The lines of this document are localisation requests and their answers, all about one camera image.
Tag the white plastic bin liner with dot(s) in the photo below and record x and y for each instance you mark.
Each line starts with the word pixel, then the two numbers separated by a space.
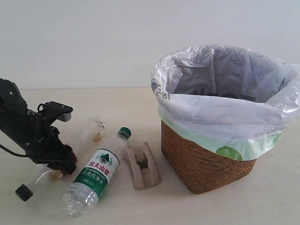
pixel 232 101

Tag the green label water bottle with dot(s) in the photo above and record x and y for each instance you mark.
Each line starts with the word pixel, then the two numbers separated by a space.
pixel 84 192

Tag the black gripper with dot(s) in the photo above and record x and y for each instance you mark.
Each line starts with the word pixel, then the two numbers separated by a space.
pixel 40 142

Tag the red label cola bottle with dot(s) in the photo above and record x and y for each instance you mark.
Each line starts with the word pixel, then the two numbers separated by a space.
pixel 92 131

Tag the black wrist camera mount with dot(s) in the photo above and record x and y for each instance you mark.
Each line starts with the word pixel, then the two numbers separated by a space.
pixel 52 111

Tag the woven brown wicker basket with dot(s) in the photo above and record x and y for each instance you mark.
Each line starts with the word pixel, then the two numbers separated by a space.
pixel 199 169

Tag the beige paper pulp packaging piece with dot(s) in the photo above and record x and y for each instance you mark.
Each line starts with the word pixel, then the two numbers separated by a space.
pixel 143 166

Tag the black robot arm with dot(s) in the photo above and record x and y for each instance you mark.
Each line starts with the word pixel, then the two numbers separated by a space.
pixel 11 101

